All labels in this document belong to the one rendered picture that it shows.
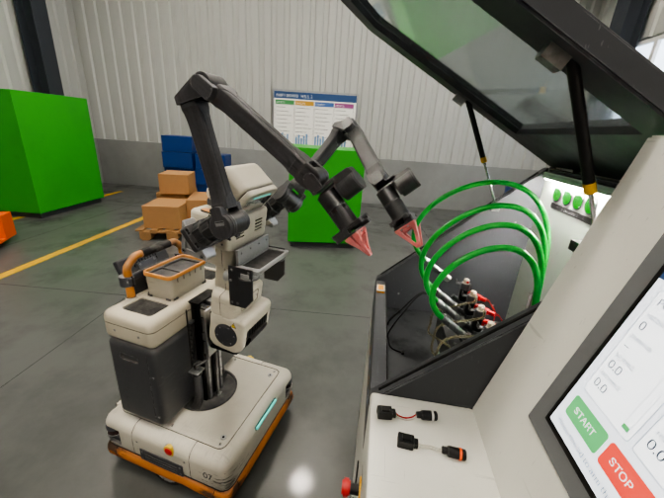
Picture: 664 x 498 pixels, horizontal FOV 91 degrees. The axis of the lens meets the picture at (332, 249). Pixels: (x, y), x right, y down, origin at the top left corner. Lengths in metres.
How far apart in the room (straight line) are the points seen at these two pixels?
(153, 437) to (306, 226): 3.16
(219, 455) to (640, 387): 1.39
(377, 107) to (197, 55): 3.86
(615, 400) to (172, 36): 8.43
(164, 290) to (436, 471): 1.19
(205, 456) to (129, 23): 8.29
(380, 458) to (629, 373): 0.40
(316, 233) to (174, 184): 2.20
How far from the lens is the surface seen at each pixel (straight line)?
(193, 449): 1.65
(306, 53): 7.60
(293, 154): 0.87
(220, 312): 1.37
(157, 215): 4.86
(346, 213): 0.85
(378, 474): 0.68
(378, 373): 0.90
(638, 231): 0.62
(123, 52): 8.95
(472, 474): 0.73
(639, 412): 0.53
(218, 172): 1.01
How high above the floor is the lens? 1.53
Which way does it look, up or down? 20 degrees down
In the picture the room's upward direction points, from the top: 4 degrees clockwise
